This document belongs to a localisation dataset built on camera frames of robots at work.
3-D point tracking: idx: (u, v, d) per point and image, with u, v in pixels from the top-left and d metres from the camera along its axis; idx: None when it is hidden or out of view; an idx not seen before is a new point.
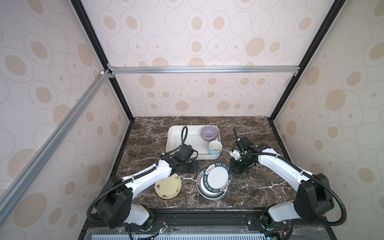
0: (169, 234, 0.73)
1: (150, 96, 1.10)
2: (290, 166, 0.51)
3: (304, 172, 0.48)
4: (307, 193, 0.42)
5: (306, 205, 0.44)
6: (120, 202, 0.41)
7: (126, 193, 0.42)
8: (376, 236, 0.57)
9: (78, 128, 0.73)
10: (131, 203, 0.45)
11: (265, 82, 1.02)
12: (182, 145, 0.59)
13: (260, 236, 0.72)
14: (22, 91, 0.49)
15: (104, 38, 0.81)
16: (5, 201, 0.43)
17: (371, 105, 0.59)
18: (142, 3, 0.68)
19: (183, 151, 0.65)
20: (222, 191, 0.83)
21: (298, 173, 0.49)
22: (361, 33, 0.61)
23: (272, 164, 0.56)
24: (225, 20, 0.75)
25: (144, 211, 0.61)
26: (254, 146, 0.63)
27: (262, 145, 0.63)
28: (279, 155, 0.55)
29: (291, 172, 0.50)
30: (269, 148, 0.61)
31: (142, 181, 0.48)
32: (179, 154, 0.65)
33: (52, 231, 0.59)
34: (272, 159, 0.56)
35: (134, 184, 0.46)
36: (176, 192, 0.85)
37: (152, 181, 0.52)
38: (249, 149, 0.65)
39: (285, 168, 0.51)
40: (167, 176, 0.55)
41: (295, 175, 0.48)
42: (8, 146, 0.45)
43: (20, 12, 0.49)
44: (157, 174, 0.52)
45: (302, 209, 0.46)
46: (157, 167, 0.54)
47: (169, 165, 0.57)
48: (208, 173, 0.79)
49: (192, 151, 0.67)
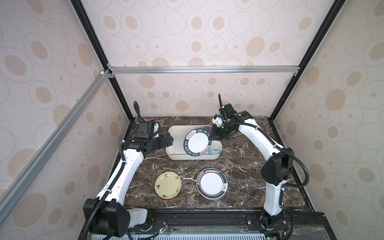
0: (169, 234, 0.73)
1: (150, 96, 1.10)
2: (266, 139, 0.56)
3: (277, 145, 0.54)
4: (275, 163, 0.49)
5: (270, 171, 0.53)
6: (112, 216, 0.38)
7: (112, 205, 0.39)
8: (376, 236, 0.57)
9: (78, 128, 0.73)
10: (125, 208, 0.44)
11: (265, 82, 1.02)
12: (140, 123, 0.58)
13: (260, 236, 0.72)
14: (22, 91, 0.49)
15: (104, 38, 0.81)
16: (5, 201, 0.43)
17: (371, 105, 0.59)
18: (142, 3, 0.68)
19: (143, 127, 0.58)
20: (222, 191, 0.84)
21: (271, 145, 0.54)
22: (361, 33, 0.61)
23: (251, 135, 0.60)
24: (225, 19, 0.74)
25: (143, 209, 0.63)
26: (237, 115, 0.64)
27: (245, 115, 0.64)
28: (259, 127, 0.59)
29: (265, 144, 0.55)
30: (251, 118, 0.62)
31: (120, 184, 0.43)
32: (142, 133, 0.59)
33: (52, 231, 0.59)
34: (251, 130, 0.59)
35: (113, 194, 0.41)
36: (176, 192, 0.85)
37: (130, 175, 0.47)
38: (232, 117, 0.65)
39: (262, 140, 0.56)
40: (142, 159, 0.53)
41: (268, 147, 0.54)
42: (9, 145, 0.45)
43: (20, 12, 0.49)
44: (130, 166, 0.48)
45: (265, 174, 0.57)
46: (125, 160, 0.49)
47: (137, 150, 0.51)
48: (188, 138, 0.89)
49: (152, 124, 0.61)
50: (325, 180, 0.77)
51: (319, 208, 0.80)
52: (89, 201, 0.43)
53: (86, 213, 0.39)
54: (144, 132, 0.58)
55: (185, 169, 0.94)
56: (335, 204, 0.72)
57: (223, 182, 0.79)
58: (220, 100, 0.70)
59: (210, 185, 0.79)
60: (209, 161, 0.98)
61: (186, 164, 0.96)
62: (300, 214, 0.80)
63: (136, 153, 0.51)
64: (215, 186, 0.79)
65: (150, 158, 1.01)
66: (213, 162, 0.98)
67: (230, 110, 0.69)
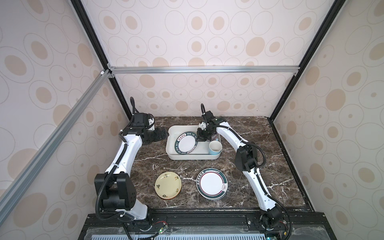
0: (169, 234, 0.73)
1: (150, 96, 1.10)
2: (235, 136, 0.72)
3: (242, 139, 0.70)
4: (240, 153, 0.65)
5: (239, 160, 0.68)
6: (122, 186, 0.42)
7: (122, 176, 0.43)
8: (376, 236, 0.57)
9: (78, 128, 0.73)
10: (132, 181, 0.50)
11: (265, 82, 1.02)
12: (136, 114, 0.64)
13: (260, 236, 0.72)
14: (22, 91, 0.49)
15: (104, 38, 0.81)
16: (4, 201, 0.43)
17: (371, 105, 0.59)
18: (142, 3, 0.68)
19: (139, 118, 0.64)
20: (222, 191, 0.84)
21: (238, 140, 0.70)
22: (361, 33, 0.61)
23: (224, 134, 0.76)
24: (225, 20, 0.75)
25: (144, 205, 0.64)
26: (214, 120, 0.80)
27: (220, 119, 0.80)
28: (230, 127, 0.76)
29: (234, 140, 0.70)
30: (225, 121, 0.79)
31: (125, 160, 0.48)
32: (138, 123, 0.64)
33: (52, 231, 0.59)
34: (225, 130, 0.75)
35: (121, 167, 0.46)
36: (176, 192, 0.85)
37: (133, 154, 0.52)
38: (210, 122, 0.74)
39: (232, 137, 0.72)
40: (141, 143, 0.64)
41: (236, 142, 0.69)
42: (9, 145, 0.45)
43: (20, 12, 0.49)
44: (133, 147, 0.53)
45: (238, 164, 0.71)
46: (127, 142, 0.53)
47: (136, 134, 0.56)
48: (179, 140, 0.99)
49: (146, 116, 0.67)
50: (325, 180, 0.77)
51: (319, 208, 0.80)
52: (98, 176, 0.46)
53: (97, 186, 0.42)
54: (140, 122, 0.64)
55: (185, 169, 0.94)
56: (336, 204, 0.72)
57: (224, 182, 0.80)
58: (201, 106, 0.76)
59: (211, 185, 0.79)
60: (209, 161, 0.98)
61: (186, 164, 0.96)
62: (300, 214, 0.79)
63: (136, 136, 0.55)
64: (217, 185, 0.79)
65: (150, 158, 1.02)
66: (213, 162, 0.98)
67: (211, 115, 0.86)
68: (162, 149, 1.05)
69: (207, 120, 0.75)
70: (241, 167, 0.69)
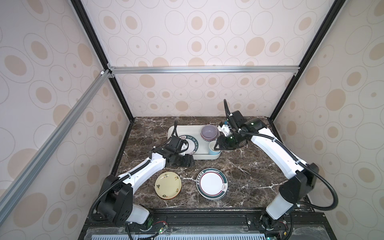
0: (169, 234, 0.73)
1: (150, 96, 1.10)
2: (287, 154, 0.49)
3: (300, 161, 0.47)
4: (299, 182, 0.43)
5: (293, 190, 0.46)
6: (121, 199, 0.41)
7: (125, 188, 0.43)
8: (376, 236, 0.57)
9: (78, 128, 0.73)
10: (132, 198, 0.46)
11: (265, 82, 1.02)
12: (173, 136, 0.67)
13: (260, 236, 0.72)
14: (22, 91, 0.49)
15: (104, 38, 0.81)
16: (5, 201, 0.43)
17: (371, 105, 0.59)
18: (142, 3, 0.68)
19: (174, 141, 0.66)
20: (222, 191, 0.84)
21: (293, 161, 0.47)
22: (361, 33, 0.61)
23: (266, 148, 0.53)
24: (225, 19, 0.74)
25: (145, 210, 0.62)
26: (249, 124, 0.56)
27: (258, 124, 0.56)
28: (276, 139, 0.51)
29: (286, 160, 0.48)
30: (266, 128, 0.55)
31: (139, 175, 0.48)
32: (170, 146, 0.66)
33: (52, 231, 0.59)
34: (268, 142, 0.52)
35: (131, 179, 0.46)
36: (176, 192, 0.85)
37: (149, 175, 0.53)
38: (243, 126, 0.58)
39: (282, 155, 0.49)
40: (162, 168, 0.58)
41: (289, 164, 0.47)
42: (9, 145, 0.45)
43: (20, 13, 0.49)
44: (152, 167, 0.53)
45: (286, 193, 0.49)
46: (150, 160, 0.55)
47: (162, 156, 0.58)
48: None
49: (182, 141, 0.69)
50: None
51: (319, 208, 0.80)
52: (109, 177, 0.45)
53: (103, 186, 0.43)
54: (173, 145, 0.66)
55: (185, 169, 0.94)
56: (335, 204, 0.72)
57: (224, 182, 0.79)
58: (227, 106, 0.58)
59: (211, 187, 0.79)
60: (210, 161, 0.98)
61: None
62: (300, 214, 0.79)
63: (162, 158, 0.57)
64: (218, 187, 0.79)
65: None
66: (213, 162, 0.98)
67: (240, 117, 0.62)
68: None
69: (239, 124, 0.61)
70: (293, 200, 0.48)
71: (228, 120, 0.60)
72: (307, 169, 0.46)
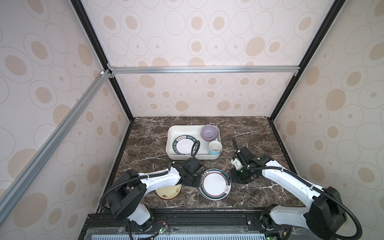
0: (169, 234, 0.73)
1: (150, 96, 1.10)
2: (298, 181, 0.49)
3: (314, 187, 0.46)
4: (321, 210, 0.40)
5: (320, 222, 0.42)
6: (132, 195, 0.43)
7: (140, 187, 0.44)
8: (376, 236, 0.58)
9: (78, 128, 0.73)
10: (140, 200, 0.45)
11: (265, 82, 1.02)
12: (192, 158, 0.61)
13: (260, 236, 0.72)
14: (22, 91, 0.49)
15: (104, 38, 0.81)
16: (5, 201, 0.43)
17: (371, 105, 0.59)
18: (142, 3, 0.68)
19: (192, 163, 0.68)
20: (225, 193, 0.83)
21: (307, 187, 0.47)
22: (361, 33, 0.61)
23: (278, 179, 0.53)
24: (225, 20, 0.75)
25: (146, 212, 0.61)
26: (256, 159, 0.61)
27: (264, 158, 0.60)
28: (284, 169, 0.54)
29: (300, 187, 0.47)
30: (272, 160, 0.59)
31: (155, 181, 0.50)
32: (188, 167, 0.68)
33: (52, 231, 0.59)
34: (277, 173, 0.54)
35: (148, 181, 0.48)
36: (176, 192, 0.85)
37: (163, 184, 0.54)
38: (251, 163, 0.62)
39: (293, 182, 0.49)
40: (174, 184, 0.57)
41: (304, 190, 0.46)
42: (8, 145, 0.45)
43: (20, 12, 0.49)
44: (168, 179, 0.55)
45: (316, 227, 0.44)
46: (168, 171, 0.57)
47: (179, 173, 0.59)
48: (178, 140, 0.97)
49: (201, 165, 0.69)
50: (324, 180, 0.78)
51: None
52: (130, 173, 0.47)
53: (123, 178, 0.46)
54: (191, 167, 0.68)
55: None
56: None
57: (227, 184, 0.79)
58: (234, 142, 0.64)
59: (214, 188, 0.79)
60: (210, 161, 0.98)
61: None
62: None
63: (177, 176, 0.58)
64: (222, 185, 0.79)
65: (150, 158, 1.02)
66: (213, 162, 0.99)
67: (247, 153, 0.67)
68: (162, 149, 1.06)
69: (247, 161, 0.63)
70: (324, 234, 0.42)
71: (236, 155, 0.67)
72: (325, 195, 0.44)
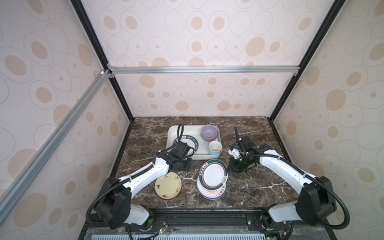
0: (169, 234, 0.73)
1: (150, 96, 1.10)
2: (292, 169, 0.50)
3: (307, 174, 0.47)
4: (310, 196, 0.42)
5: (308, 208, 0.43)
6: (118, 201, 0.41)
7: (124, 192, 0.42)
8: (376, 236, 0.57)
9: (78, 128, 0.73)
10: (130, 203, 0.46)
11: (265, 82, 1.02)
12: (178, 143, 0.66)
13: (260, 236, 0.72)
14: (22, 91, 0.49)
15: (104, 38, 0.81)
16: (5, 201, 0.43)
17: (371, 105, 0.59)
18: (142, 3, 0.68)
19: (179, 148, 0.65)
20: (222, 184, 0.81)
21: (300, 175, 0.48)
22: (361, 33, 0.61)
23: (274, 166, 0.55)
24: (225, 19, 0.74)
25: (144, 211, 0.61)
26: (256, 147, 0.62)
27: (263, 146, 0.62)
28: (281, 157, 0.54)
29: (293, 174, 0.49)
30: (271, 149, 0.60)
31: (140, 180, 0.47)
32: (176, 151, 0.65)
33: (52, 231, 0.59)
34: (274, 160, 0.55)
35: (131, 183, 0.45)
36: (176, 192, 0.85)
37: (151, 178, 0.52)
38: (251, 150, 0.63)
39: (288, 170, 0.51)
40: (164, 174, 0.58)
41: (296, 177, 0.48)
42: (8, 145, 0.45)
43: (20, 12, 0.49)
44: (155, 172, 0.52)
45: (304, 213, 0.46)
46: (153, 164, 0.54)
47: (166, 162, 0.57)
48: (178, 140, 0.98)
49: (188, 147, 0.67)
50: None
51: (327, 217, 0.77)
52: (110, 180, 0.44)
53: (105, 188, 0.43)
54: (178, 151, 0.65)
55: None
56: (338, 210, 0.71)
57: (225, 175, 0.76)
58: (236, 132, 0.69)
59: (215, 177, 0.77)
60: None
61: None
62: None
63: (165, 165, 0.56)
64: (221, 173, 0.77)
65: (149, 158, 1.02)
66: None
67: (248, 141, 0.69)
68: (162, 149, 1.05)
69: (247, 148, 0.67)
70: (311, 219, 0.44)
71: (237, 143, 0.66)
72: (317, 182, 0.45)
